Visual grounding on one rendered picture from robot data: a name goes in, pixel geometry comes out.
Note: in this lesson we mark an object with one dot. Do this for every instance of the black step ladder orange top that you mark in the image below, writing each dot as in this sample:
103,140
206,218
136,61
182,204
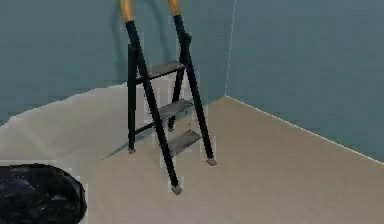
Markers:
151,100

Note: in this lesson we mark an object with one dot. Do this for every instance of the black garbage bag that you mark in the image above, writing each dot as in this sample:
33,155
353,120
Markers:
36,196

